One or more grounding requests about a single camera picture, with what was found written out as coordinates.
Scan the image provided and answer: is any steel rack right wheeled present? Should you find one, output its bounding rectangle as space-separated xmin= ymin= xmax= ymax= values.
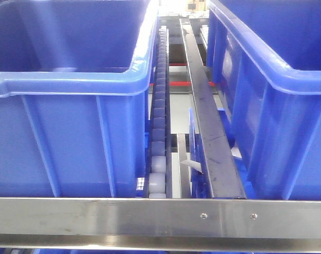
xmin=0 ymin=197 xmax=321 ymax=253

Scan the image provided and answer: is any steel guide rail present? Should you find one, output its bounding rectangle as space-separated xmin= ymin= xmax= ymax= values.
xmin=180 ymin=19 xmax=247 ymax=199

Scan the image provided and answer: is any blue bin front middle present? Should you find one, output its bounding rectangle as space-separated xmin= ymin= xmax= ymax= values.
xmin=207 ymin=1 xmax=321 ymax=200

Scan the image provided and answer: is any white roller conveyor track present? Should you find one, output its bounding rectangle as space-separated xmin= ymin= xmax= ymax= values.
xmin=144 ymin=25 xmax=173 ymax=198

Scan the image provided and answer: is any blue lower bin right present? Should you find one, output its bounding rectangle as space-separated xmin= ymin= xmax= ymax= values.
xmin=186 ymin=108 xmax=257 ymax=199

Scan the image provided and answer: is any blue bin front left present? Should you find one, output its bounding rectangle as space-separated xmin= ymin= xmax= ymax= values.
xmin=0 ymin=1 xmax=158 ymax=197

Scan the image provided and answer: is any blue bin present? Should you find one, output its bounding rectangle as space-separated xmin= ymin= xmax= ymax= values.
xmin=186 ymin=108 xmax=257 ymax=199
xmin=0 ymin=1 xmax=158 ymax=197
xmin=207 ymin=1 xmax=321 ymax=200

